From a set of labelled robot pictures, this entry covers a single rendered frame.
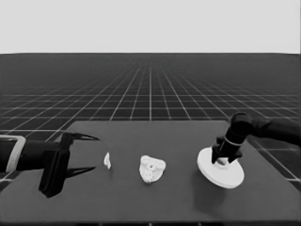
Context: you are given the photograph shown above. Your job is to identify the small white T-shaped piece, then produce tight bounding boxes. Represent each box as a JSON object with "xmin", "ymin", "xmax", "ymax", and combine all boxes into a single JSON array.
[{"xmin": 103, "ymin": 152, "xmax": 112, "ymax": 170}]

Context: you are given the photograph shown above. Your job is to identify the white round carrier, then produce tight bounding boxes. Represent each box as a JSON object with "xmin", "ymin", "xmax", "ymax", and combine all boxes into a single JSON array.
[{"xmin": 138, "ymin": 155, "xmax": 166, "ymax": 185}]

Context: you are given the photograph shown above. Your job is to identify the large thick white disc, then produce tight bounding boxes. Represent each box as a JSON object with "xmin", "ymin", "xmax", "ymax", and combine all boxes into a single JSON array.
[{"xmin": 197, "ymin": 146, "xmax": 246, "ymax": 189}]

